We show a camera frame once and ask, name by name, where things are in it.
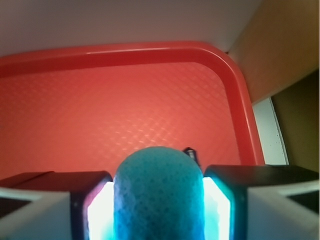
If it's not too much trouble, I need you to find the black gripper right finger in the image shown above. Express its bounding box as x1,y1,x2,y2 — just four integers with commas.
203,165,320,240

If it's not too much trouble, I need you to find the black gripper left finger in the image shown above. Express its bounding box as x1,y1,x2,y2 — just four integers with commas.
0,171,113,240

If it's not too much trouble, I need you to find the blue ball with rope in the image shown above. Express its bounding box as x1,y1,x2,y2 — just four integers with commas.
113,147,205,240

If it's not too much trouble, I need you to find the orange plastic tray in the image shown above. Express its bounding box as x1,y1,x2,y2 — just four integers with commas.
0,41,265,178

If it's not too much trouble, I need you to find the brown cardboard panel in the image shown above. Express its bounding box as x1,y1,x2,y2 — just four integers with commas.
271,69,320,172

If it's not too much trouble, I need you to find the light wooden board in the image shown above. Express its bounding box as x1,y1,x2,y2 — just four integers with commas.
228,0,320,104

